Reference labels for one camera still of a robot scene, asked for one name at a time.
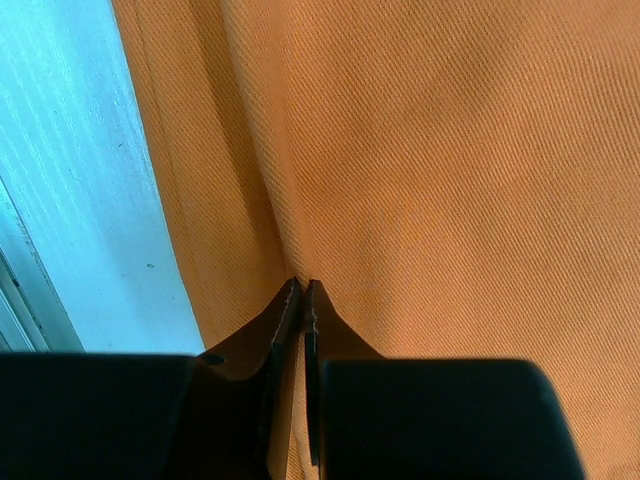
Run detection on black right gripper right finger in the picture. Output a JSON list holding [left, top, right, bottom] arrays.
[[304, 280, 585, 479]]

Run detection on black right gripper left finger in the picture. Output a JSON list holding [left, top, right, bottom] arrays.
[[1, 279, 302, 479]]

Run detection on orange trousers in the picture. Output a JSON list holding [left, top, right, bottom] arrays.
[[114, 1, 639, 479]]

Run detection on aluminium table frame rail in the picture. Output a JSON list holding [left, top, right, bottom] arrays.
[[1, 186, 84, 352]]

